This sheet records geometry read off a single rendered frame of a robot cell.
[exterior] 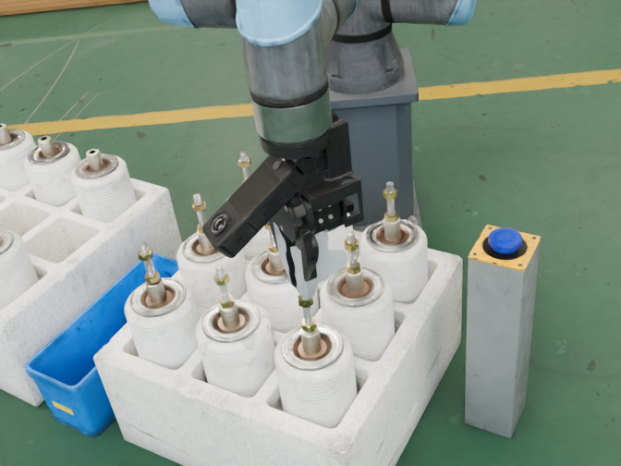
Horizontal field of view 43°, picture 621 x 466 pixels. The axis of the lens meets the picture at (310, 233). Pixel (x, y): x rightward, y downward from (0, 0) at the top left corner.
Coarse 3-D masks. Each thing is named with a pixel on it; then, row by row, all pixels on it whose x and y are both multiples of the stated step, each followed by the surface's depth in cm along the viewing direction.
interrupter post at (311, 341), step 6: (300, 330) 93; (318, 330) 93; (306, 336) 93; (312, 336) 92; (318, 336) 93; (306, 342) 93; (312, 342) 93; (318, 342) 94; (306, 348) 94; (312, 348) 94; (318, 348) 94
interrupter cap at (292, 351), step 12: (288, 336) 96; (300, 336) 96; (324, 336) 96; (336, 336) 96; (288, 348) 95; (300, 348) 95; (324, 348) 95; (336, 348) 94; (288, 360) 93; (300, 360) 93; (312, 360) 93; (324, 360) 93; (336, 360) 93
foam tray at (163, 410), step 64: (448, 256) 117; (320, 320) 109; (448, 320) 118; (128, 384) 107; (192, 384) 102; (384, 384) 99; (192, 448) 109; (256, 448) 100; (320, 448) 93; (384, 448) 104
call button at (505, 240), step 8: (496, 232) 96; (504, 232) 96; (512, 232) 96; (488, 240) 96; (496, 240) 95; (504, 240) 95; (512, 240) 95; (520, 240) 95; (496, 248) 95; (504, 248) 94; (512, 248) 94
